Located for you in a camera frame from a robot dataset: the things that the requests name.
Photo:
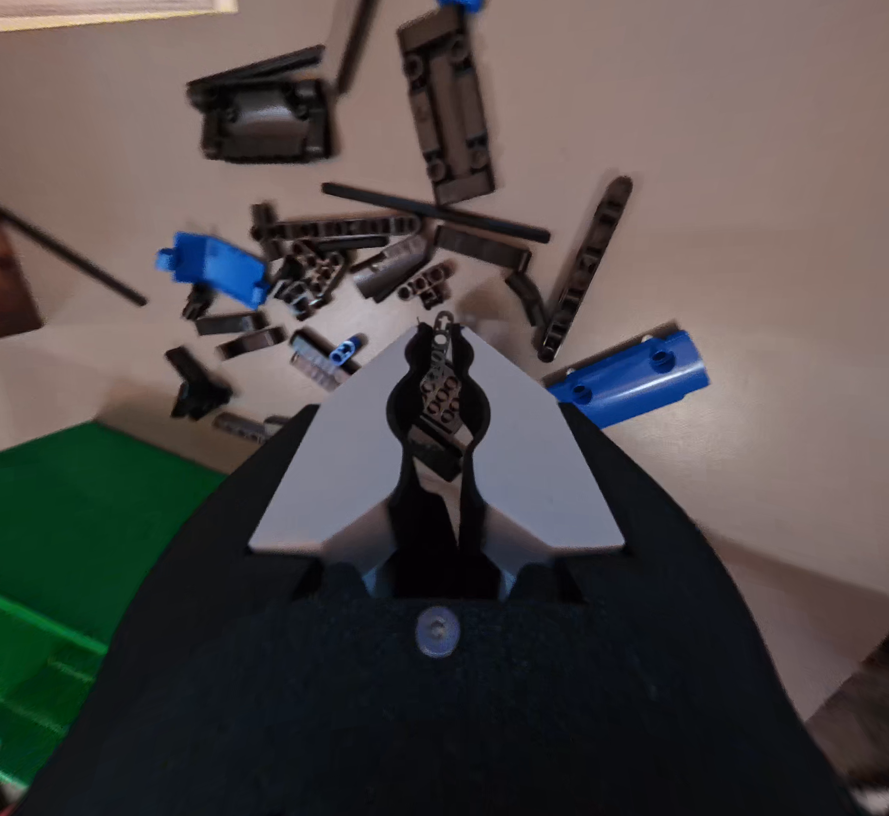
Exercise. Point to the black rectangular lego panel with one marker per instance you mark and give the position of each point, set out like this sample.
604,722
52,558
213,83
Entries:
448,107

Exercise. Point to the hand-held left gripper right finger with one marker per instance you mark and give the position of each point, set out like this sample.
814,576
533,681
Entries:
542,475

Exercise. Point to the blue curved lego panel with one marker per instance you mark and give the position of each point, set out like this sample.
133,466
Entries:
215,267

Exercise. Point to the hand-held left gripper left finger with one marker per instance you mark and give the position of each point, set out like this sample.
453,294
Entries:
333,475

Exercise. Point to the green plastic bin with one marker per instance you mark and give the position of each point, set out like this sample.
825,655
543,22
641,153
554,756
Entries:
90,517
41,726

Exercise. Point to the long black lego axle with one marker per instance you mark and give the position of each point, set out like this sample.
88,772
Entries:
437,211

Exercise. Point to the black curved lego block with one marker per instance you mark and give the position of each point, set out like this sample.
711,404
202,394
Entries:
267,118

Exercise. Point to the pile of black lego pieces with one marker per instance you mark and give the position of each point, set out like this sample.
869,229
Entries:
312,271

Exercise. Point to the large blue lego cylinder panel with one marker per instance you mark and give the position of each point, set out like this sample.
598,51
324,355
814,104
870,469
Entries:
632,378

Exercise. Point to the thin black rod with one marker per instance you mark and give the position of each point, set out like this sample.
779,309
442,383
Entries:
76,260

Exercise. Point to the long black lego beam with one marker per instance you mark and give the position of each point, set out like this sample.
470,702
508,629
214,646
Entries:
364,3
587,267

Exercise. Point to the small blue lego pin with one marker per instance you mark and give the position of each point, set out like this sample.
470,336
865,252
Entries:
346,350

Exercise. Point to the dark grey perforated lego beam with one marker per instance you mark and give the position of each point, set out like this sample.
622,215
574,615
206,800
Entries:
441,399

